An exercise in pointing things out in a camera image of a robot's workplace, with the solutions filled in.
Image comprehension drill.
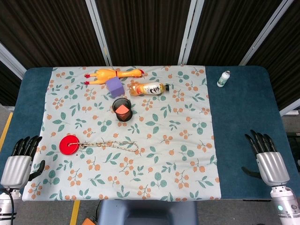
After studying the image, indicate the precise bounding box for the black mesh pen cup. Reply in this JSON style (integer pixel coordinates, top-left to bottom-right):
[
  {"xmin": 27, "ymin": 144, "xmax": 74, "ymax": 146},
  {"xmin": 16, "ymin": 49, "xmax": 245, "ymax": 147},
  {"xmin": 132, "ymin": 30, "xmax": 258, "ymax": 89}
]
[{"xmin": 112, "ymin": 97, "xmax": 133, "ymax": 122}]

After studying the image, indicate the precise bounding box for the floral patterned tablecloth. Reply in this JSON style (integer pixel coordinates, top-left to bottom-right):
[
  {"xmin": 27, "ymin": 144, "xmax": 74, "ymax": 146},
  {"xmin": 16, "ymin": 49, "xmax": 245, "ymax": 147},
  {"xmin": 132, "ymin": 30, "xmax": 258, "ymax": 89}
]
[{"xmin": 22, "ymin": 65, "xmax": 223, "ymax": 202}]

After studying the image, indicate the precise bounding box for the yellow rubber chicken toy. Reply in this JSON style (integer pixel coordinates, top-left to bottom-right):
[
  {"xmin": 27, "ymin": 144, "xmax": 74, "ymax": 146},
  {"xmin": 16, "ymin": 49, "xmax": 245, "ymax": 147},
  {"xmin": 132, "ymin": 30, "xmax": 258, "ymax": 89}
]
[{"xmin": 84, "ymin": 67, "xmax": 144, "ymax": 86}]

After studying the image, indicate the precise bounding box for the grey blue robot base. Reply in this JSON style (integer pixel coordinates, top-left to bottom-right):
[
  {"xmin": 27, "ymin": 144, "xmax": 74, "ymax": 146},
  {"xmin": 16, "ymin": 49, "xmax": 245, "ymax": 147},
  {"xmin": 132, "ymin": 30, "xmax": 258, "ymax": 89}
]
[{"xmin": 97, "ymin": 200, "xmax": 199, "ymax": 225}]

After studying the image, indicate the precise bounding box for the purple foam cube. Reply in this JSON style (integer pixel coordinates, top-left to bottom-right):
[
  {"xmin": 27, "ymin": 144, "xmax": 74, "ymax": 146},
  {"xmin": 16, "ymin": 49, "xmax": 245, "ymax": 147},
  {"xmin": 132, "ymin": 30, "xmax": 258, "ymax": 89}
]
[{"xmin": 105, "ymin": 77, "xmax": 125, "ymax": 98}]

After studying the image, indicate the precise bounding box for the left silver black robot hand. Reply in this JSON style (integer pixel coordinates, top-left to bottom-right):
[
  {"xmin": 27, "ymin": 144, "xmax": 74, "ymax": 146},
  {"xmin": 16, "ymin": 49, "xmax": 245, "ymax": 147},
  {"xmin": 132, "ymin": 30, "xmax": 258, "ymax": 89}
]
[{"xmin": 0, "ymin": 135, "xmax": 45, "ymax": 190}]

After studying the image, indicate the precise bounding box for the small white green bottle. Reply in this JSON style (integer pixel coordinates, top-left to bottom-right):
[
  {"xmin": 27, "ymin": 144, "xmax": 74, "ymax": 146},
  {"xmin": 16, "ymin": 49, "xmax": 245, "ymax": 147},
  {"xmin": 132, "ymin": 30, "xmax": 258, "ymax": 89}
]
[{"xmin": 217, "ymin": 70, "xmax": 231, "ymax": 88}]

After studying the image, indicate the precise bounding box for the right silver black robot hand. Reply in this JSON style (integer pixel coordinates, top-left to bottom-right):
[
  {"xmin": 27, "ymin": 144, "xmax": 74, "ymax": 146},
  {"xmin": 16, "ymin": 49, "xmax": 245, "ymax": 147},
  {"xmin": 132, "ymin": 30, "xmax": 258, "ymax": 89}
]
[{"xmin": 241, "ymin": 129, "xmax": 291, "ymax": 188}]

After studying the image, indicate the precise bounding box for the black cable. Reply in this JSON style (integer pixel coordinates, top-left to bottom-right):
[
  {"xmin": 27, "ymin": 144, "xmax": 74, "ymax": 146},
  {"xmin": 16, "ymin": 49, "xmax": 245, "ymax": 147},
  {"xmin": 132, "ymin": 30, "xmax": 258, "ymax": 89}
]
[{"xmin": 92, "ymin": 200, "xmax": 103, "ymax": 221}]

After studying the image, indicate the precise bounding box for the blue table cover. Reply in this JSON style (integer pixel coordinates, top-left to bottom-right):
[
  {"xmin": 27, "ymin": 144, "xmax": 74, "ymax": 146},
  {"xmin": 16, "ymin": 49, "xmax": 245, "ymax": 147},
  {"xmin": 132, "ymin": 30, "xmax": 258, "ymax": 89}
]
[{"xmin": 0, "ymin": 65, "xmax": 291, "ymax": 201}]

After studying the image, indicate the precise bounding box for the orange drink bottle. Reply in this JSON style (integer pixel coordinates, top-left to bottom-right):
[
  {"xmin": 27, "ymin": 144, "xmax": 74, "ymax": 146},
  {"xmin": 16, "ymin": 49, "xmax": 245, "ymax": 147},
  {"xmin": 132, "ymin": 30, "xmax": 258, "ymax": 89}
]
[{"xmin": 127, "ymin": 82, "xmax": 170, "ymax": 97}]

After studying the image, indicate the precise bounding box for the red disc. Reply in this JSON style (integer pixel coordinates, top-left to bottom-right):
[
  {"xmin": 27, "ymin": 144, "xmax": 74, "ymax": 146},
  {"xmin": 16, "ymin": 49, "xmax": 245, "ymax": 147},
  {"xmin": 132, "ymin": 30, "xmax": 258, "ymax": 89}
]
[{"xmin": 59, "ymin": 135, "xmax": 80, "ymax": 156}]

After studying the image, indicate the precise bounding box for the orange cube block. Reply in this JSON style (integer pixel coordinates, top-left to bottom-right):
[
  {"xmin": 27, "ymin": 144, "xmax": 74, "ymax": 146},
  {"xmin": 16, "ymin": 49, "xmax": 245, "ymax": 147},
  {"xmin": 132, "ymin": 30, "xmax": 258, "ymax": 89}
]
[{"xmin": 115, "ymin": 105, "xmax": 130, "ymax": 116}]

